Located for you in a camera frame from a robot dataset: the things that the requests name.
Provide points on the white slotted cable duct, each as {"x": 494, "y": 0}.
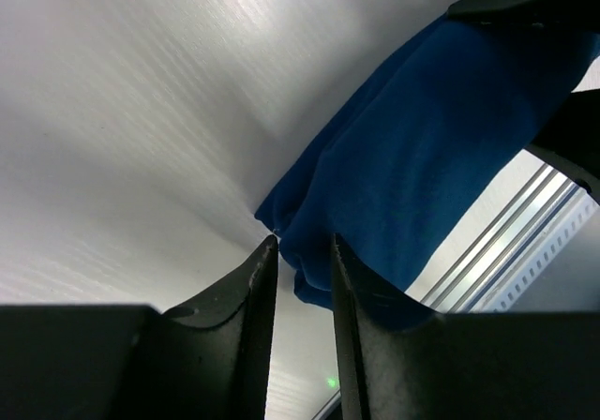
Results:
{"x": 542, "y": 251}

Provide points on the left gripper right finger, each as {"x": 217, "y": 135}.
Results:
{"x": 398, "y": 359}

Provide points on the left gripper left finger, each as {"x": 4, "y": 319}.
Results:
{"x": 206, "y": 358}

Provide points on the blue t shirt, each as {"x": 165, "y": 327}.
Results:
{"x": 406, "y": 156}

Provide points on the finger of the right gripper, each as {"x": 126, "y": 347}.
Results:
{"x": 569, "y": 142}
{"x": 577, "y": 14}

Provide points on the aluminium frame rail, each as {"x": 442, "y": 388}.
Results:
{"x": 492, "y": 236}

